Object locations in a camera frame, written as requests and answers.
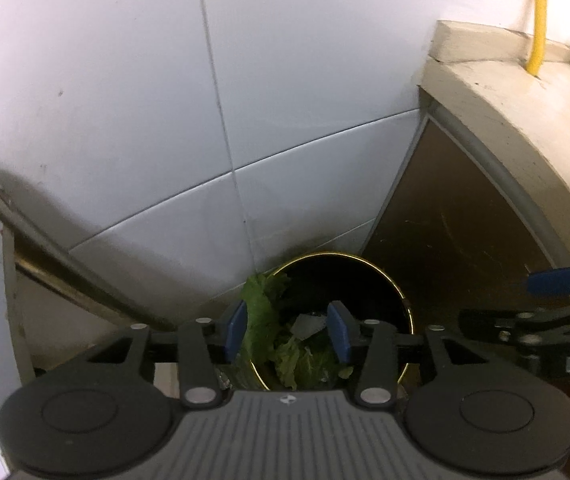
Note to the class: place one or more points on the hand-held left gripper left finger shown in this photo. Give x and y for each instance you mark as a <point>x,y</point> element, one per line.
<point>237,332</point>

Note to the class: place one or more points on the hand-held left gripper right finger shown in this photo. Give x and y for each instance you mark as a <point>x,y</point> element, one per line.
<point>340,332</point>

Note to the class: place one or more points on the brown cabinet door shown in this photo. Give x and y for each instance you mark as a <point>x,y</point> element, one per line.
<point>455,200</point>

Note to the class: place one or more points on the green bok choy leaf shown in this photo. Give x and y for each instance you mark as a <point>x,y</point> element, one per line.
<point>261,310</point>

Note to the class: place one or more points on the black trash can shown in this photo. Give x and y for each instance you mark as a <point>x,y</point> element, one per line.
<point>365,285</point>

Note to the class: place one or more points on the yellow pipe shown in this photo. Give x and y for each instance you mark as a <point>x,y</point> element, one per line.
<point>540,10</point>

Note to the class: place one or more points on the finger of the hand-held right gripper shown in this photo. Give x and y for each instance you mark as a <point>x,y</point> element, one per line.
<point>485,321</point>
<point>560,282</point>

